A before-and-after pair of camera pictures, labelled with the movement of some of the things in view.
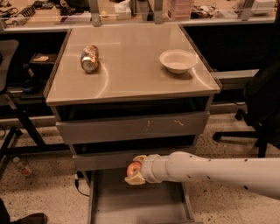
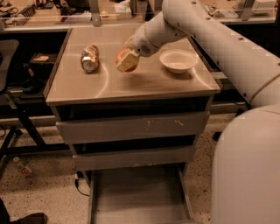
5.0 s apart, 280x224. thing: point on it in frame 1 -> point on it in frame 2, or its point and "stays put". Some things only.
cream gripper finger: [140, 157] -> [129, 43]
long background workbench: [23, 15] stays put
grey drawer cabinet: [122, 90] stays put
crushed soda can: [89, 59] stays put
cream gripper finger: [136, 178] -> [129, 59]
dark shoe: [32, 219] stays put
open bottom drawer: [112, 200] stays put
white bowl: [178, 60] stays put
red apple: [133, 168] -> [121, 55]
